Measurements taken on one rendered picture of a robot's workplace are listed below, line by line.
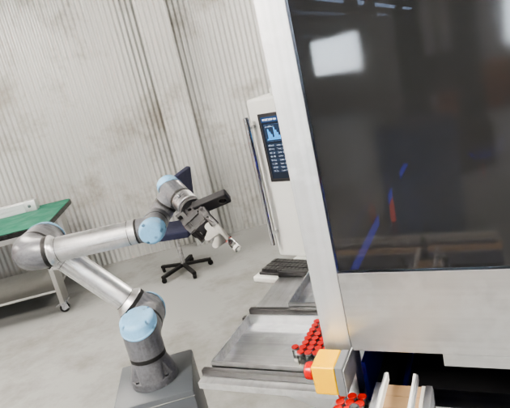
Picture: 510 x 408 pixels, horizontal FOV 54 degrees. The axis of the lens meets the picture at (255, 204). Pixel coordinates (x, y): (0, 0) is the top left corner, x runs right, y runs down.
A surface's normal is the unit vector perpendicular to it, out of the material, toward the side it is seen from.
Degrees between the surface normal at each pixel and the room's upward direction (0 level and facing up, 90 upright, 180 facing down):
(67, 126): 90
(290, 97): 90
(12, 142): 90
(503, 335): 90
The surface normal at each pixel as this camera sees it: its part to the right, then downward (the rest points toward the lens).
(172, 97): 0.15, 0.23
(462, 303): -0.39, 0.32
